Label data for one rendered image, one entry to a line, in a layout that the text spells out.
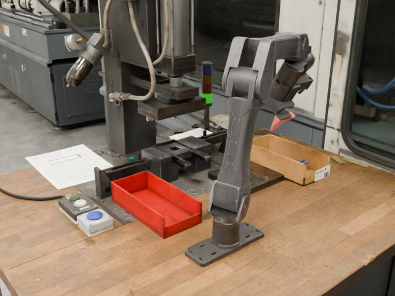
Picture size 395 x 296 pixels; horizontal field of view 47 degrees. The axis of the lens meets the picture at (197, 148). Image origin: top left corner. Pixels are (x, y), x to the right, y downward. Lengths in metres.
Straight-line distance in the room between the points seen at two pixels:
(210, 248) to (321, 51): 0.94
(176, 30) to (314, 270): 0.72
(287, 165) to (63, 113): 3.36
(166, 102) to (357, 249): 0.65
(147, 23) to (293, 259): 0.74
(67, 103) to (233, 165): 3.59
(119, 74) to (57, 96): 2.98
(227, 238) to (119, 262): 0.25
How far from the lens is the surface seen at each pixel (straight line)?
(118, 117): 1.57
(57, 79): 4.44
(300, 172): 1.39
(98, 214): 1.17
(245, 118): 0.98
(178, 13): 1.29
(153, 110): 1.29
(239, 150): 1.00
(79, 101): 4.55
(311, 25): 1.78
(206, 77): 1.62
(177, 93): 1.30
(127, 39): 1.43
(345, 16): 1.62
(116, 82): 1.53
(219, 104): 2.20
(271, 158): 1.45
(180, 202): 1.22
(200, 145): 1.43
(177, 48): 1.30
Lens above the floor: 1.51
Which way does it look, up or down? 22 degrees down
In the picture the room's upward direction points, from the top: straight up
